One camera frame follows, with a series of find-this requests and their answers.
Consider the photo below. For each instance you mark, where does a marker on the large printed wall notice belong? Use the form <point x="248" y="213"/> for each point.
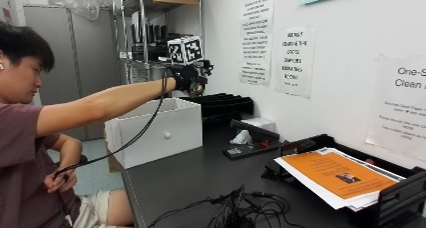
<point x="400" y="104"/>

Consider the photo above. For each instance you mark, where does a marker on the black flat device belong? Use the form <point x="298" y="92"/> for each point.
<point x="248" y="149"/>

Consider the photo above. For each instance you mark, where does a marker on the tall printed wall notice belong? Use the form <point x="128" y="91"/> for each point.
<point x="256" y="38"/>

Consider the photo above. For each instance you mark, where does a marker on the short printed wall notice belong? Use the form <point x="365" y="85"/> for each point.
<point x="293" y="61"/>

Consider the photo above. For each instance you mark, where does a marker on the the person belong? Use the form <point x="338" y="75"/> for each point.
<point x="31" y="148"/>

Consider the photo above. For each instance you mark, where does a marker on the black file organizer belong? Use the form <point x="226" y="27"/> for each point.
<point x="224" y="106"/>

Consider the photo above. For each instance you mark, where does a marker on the white drawer box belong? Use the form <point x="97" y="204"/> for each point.
<point x="155" y="131"/>

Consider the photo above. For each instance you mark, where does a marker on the white marker cube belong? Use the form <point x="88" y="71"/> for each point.
<point x="187" y="50"/>

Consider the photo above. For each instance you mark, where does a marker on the grey metal cabinet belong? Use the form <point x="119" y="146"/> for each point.
<point x="71" y="64"/>

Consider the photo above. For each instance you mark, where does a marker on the stack of papers orange top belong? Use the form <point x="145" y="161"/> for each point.
<point x="337" y="178"/>

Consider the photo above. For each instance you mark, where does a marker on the black paper tray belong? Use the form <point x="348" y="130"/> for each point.
<point x="381" y="191"/>

